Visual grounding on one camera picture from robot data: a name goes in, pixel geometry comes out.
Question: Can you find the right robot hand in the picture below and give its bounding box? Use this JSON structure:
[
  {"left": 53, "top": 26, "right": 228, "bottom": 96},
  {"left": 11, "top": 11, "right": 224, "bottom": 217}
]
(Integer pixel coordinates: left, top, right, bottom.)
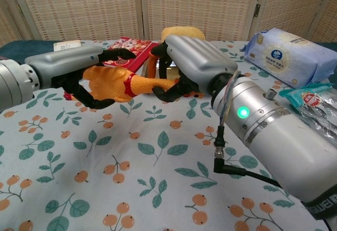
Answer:
[{"left": 149, "top": 34, "right": 239, "bottom": 103}]

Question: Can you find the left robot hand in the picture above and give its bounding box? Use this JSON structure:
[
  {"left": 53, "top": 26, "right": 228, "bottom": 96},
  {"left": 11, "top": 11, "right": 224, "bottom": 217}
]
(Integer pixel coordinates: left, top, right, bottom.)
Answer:
[{"left": 25, "top": 44, "right": 136, "bottom": 111}]

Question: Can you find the yellow rubber chicken toy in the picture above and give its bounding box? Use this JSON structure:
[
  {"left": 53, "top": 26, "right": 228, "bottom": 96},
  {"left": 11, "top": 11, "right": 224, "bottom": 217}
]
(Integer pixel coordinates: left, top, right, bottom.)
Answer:
[{"left": 63, "top": 53, "right": 205, "bottom": 104}]

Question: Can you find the stainless steel rectangular tray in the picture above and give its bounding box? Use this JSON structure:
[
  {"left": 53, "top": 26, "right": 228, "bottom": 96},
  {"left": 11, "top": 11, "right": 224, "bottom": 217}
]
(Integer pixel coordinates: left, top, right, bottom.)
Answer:
[{"left": 141, "top": 58, "right": 183, "bottom": 79}]

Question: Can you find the leaf and fruit patterned tablecloth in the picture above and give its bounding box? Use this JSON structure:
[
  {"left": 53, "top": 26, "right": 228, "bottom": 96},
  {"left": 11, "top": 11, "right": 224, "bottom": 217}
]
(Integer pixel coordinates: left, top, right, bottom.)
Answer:
[{"left": 0, "top": 39, "right": 337, "bottom": 231}]

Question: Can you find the white tissue pack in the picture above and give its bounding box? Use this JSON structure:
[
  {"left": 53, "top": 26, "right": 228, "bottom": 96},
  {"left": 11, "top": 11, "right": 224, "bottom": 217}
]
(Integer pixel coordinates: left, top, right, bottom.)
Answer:
[{"left": 53, "top": 39, "right": 83, "bottom": 53}]

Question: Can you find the yellow potato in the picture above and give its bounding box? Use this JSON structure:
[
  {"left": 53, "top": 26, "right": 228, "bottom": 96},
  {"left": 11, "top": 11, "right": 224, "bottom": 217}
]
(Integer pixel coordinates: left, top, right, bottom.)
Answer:
[{"left": 161, "top": 26, "right": 205, "bottom": 42}]

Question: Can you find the dark teal table cover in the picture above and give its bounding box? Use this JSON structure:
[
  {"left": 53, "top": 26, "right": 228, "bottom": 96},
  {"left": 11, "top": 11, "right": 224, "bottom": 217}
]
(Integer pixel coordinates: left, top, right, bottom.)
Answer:
[{"left": 0, "top": 39, "right": 337, "bottom": 114}]

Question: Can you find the woven folding screen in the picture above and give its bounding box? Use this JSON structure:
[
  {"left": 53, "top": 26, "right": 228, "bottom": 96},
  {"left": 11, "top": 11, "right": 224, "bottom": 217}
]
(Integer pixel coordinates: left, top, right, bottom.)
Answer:
[{"left": 0, "top": 0, "right": 337, "bottom": 44}]

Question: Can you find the red spiral notebook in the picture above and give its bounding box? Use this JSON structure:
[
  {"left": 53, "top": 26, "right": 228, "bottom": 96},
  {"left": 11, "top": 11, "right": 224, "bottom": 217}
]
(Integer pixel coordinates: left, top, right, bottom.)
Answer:
[{"left": 103, "top": 38, "right": 159, "bottom": 73}]

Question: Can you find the blue wet wipes pack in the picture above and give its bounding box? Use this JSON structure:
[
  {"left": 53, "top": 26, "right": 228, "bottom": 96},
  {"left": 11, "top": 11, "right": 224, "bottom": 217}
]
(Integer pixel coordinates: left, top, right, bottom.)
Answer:
[{"left": 241, "top": 27, "right": 337, "bottom": 89}]

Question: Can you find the teal dried fish snack package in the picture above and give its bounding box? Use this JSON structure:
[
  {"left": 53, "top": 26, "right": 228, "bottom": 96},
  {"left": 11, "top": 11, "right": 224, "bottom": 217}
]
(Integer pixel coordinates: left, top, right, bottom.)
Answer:
[{"left": 278, "top": 83, "right": 337, "bottom": 143}]

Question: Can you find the multicolour wire bundle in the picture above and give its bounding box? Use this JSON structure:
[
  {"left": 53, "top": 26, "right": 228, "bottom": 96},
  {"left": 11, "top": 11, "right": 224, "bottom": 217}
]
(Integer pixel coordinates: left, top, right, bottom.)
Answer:
[{"left": 217, "top": 70, "right": 241, "bottom": 127}]

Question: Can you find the black cable with angled plug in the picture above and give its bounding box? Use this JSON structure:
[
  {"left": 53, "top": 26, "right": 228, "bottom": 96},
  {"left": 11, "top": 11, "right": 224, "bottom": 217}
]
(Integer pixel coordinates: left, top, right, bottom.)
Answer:
[{"left": 212, "top": 125, "right": 293, "bottom": 189}]

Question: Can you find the black lettered strap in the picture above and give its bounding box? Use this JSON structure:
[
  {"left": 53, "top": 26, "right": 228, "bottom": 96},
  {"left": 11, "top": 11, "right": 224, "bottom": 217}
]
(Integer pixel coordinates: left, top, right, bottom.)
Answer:
[{"left": 305, "top": 190, "right": 337, "bottom": 222}]

